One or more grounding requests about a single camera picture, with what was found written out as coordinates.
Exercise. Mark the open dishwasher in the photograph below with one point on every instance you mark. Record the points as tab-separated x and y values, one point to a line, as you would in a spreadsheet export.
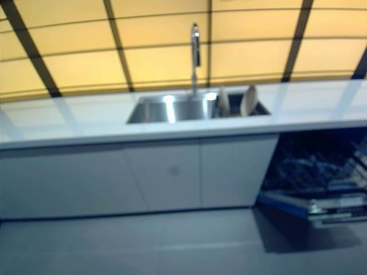
315	183

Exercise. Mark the dishwasher door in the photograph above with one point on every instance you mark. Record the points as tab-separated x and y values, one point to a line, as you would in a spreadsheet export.
304	217

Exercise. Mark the stainless steel sink basin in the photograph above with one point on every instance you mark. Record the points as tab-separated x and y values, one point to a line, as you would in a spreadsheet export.
177	110

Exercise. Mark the small white plate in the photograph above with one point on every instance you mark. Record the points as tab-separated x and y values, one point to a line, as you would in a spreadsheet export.
224	98

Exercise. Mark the dark dish drying rack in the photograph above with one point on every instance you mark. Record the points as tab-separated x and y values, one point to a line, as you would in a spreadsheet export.
238	107

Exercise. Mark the white kitchen counter cabinet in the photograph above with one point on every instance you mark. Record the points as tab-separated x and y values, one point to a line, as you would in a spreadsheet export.
129	177

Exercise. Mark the large white plate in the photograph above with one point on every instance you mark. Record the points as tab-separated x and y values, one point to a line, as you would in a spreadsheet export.
248	100

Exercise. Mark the chrome kitchen faucet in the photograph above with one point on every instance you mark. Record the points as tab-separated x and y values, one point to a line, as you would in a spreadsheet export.
195	57

